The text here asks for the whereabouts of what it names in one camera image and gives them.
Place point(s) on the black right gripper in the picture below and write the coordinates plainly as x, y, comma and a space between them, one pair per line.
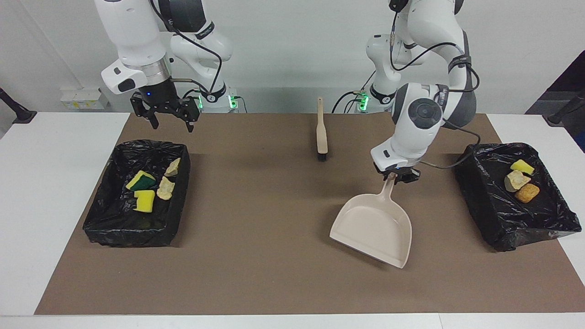
162, 98

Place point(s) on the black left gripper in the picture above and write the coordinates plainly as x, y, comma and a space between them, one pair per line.
402, 172

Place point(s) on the striped croissant bread piece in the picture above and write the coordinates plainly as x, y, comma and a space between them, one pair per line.
166, 188
172, 167

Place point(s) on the beige plastic dustpan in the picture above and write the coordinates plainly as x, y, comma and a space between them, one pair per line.
372, 226

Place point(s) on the large yellow green sponge piece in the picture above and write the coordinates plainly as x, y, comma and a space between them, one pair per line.
140, 181

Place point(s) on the beige hand brush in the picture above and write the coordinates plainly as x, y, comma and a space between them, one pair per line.
321, 135

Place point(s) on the notched yellow sponge piece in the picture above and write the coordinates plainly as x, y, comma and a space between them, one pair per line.
145, 201

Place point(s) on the pale torn bread chunk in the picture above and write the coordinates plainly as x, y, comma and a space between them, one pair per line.
515, 180

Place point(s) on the small yellow green sponge piece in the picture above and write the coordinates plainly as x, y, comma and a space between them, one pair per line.
522, 167

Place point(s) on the brown peanut shaped bread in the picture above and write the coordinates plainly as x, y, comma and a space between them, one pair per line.
527, 193

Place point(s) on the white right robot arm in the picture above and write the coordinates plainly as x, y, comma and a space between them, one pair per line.
137, 45

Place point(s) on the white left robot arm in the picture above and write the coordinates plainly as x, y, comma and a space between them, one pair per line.
425, 109

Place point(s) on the black bag lined bin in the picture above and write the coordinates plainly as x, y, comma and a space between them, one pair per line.
119, 224
512, 219

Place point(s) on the black stand foot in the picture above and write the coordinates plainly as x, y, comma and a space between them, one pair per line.
564, 114
18, 114

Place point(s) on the brown table mat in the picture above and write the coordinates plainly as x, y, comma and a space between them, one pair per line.
274, 274

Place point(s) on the dark background furniture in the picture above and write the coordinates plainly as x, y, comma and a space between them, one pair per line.
573, 77

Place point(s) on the white wall socket box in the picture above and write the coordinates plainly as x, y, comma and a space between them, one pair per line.
84, 98

